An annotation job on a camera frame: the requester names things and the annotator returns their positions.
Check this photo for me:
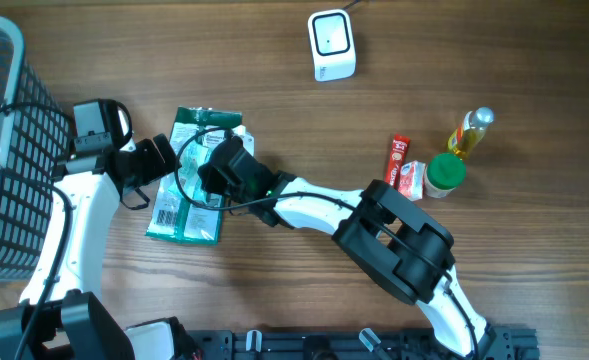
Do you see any white barcode scanner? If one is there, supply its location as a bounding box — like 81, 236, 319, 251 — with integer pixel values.
307, 9, 356, 82

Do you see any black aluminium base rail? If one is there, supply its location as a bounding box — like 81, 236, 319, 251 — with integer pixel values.
188, 326, 541, 360

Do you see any green lid small jar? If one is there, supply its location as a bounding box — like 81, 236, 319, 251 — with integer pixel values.
424, 153, 466, 198

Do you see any red white tissue pack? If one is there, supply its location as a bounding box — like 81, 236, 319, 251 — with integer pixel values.
397, 161, 426, 201

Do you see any pale green snack packet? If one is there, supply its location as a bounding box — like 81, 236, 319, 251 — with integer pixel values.
178, 142, 210, 198

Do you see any yellow oil bottle silver cap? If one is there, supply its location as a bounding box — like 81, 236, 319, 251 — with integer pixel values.
446, 107, 494, 160

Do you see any red Nescafe coffee stick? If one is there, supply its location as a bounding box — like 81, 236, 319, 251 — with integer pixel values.
384, 134, 411, 188

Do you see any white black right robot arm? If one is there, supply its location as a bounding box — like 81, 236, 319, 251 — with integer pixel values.
266, 177, 487, 359

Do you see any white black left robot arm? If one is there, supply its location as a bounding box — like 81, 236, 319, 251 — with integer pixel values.
0, 133, 194, 359

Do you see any grey plastic shopping basket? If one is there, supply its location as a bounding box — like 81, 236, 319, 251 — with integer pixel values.
0, 17, 71, 282

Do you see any green 3M gloves package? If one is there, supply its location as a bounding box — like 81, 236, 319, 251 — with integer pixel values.
146, 107, 255, 245

